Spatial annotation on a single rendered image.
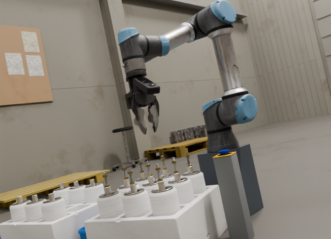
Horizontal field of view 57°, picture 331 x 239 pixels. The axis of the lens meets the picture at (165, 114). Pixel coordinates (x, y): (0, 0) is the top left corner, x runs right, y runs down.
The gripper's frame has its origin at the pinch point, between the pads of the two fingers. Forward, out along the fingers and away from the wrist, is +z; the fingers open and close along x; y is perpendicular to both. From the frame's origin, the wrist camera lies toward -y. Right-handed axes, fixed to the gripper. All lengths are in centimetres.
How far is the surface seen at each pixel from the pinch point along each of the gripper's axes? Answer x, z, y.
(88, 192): 10, 23, 56
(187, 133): -263, 18, 355
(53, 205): 28, 22, 43
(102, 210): 15.7, 25.1, 19.2
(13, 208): 41, 22, 66
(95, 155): -97, 20, 374
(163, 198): 2.2, 22.6, -3.4
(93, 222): 19.5, 28.4, 20.0
